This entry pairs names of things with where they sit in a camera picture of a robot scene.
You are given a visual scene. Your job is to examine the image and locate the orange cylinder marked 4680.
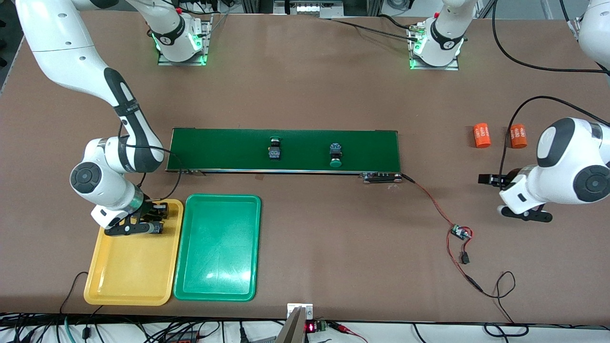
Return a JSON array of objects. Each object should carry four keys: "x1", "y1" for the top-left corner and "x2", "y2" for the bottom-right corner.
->
[
  {"x1": 508, "y1": 123, "x2": 528, "y2": 149},
  {"x1": 472, "y1": 123, "x2": 492, "y2": 149}
]

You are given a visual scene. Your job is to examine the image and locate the yellow plastic tray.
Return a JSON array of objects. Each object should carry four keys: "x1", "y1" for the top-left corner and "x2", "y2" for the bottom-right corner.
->
[{"x1": 83, "y1": 197, "x2": 184, "y2": 306}]

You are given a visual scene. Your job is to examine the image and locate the green plastic tray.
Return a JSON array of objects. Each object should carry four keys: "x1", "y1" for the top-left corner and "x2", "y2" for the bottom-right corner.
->
[{"x1": 173, "y1": 193, "x2": 262, "y2": 303}]

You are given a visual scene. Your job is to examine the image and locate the short lead with black plug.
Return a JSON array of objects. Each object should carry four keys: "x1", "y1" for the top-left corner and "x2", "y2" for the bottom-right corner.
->
[{"x1": 457, "y1": 237, "x2": 472, "y2": 265}]

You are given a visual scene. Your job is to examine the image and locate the green conveyor belt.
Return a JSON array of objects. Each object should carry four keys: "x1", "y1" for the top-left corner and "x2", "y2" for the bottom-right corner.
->
[{"x1": 165, "y1": 127, "x2": 405, "y2": 184}]

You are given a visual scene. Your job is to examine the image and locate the long red black power lead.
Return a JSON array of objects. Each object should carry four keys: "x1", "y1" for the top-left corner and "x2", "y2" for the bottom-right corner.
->
[{"x1": 446, "y1": 228, "x2": 484, "y2": 293}]

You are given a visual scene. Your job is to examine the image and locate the grey metal wedge bar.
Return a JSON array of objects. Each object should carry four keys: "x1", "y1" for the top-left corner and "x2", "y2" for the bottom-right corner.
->
[{"x1": 275, "y1": 307, "x2": 306, "y2": 343}]

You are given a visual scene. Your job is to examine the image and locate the red probe lead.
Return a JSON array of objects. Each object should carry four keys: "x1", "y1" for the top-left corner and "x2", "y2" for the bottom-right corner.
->
[{"x1": 330, "y1": 322, "x2": 368, "y2": 343}]

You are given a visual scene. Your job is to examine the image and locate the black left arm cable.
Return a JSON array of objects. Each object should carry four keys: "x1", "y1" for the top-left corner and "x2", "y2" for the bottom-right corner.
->
[{"x1": 491, "y1": 0, "x2": 610, "y2": 179}]

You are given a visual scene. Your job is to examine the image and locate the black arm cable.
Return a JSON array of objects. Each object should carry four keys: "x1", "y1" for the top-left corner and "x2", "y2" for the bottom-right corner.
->
[
  {"x1": 119, "y1": 121, "x2": 184, "y2": 203},
  {"x1": 491, "y1": 0, "x2": 610, "y2": 179}
]

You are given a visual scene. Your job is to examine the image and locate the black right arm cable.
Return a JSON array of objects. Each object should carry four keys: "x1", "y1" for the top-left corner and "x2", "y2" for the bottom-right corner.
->
[{"x1": 119, "y1": 121, "x2": 184, "y2": 203}]

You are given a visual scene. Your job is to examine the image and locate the thin black looped cable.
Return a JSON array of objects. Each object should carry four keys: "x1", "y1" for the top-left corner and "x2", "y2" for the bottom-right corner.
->
[{"x1": 479, "y1": 271, "x2": 530, "y2": 337}]

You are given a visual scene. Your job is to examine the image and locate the thin black curved cable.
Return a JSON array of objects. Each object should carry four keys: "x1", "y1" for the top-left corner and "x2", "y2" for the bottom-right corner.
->
[{"x1": 60, "y1": 272, "x2": 103, "y2": 315}]

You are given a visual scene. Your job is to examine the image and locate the small metal bracket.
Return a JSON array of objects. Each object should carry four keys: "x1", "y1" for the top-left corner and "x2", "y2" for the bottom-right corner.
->
[{"x1": 287, "y1": 303, "x2": 314, "y2": 321}]

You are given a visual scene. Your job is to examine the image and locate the thick black table cable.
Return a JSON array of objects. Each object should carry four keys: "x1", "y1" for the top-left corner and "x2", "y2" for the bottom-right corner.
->
[{"x1": 328, "y1": 13, "x2": 422, "y2": 42}]

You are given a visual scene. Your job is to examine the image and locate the grey metal frame equipment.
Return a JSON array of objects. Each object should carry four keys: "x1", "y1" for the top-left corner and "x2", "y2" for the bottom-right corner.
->
[{"x1": 273, "y1": 0, "x2": 345, "y2": 20}]

